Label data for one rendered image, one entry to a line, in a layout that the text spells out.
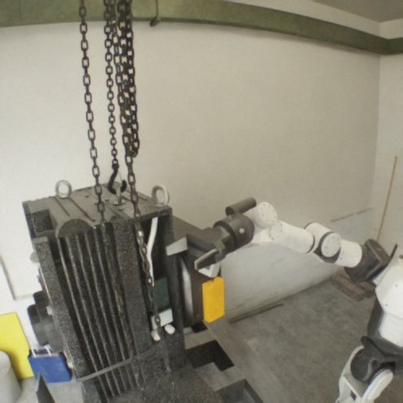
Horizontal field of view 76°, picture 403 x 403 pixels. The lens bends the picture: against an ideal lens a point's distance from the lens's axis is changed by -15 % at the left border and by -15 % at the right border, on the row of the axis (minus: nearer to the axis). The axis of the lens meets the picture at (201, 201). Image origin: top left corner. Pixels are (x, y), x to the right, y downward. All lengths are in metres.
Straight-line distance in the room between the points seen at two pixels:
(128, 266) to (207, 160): 1.47
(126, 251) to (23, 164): 1.30
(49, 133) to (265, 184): 1.73
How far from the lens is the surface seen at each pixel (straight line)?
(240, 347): 1.75
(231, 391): 1.63
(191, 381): 1.29
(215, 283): 1.03
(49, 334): 1.03
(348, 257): 1.06
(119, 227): 0.88
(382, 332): 1.18
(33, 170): 2.06
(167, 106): 2.12
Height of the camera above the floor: 1.92
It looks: 18 degrees down
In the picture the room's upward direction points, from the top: 3 degrees counter-clockwise
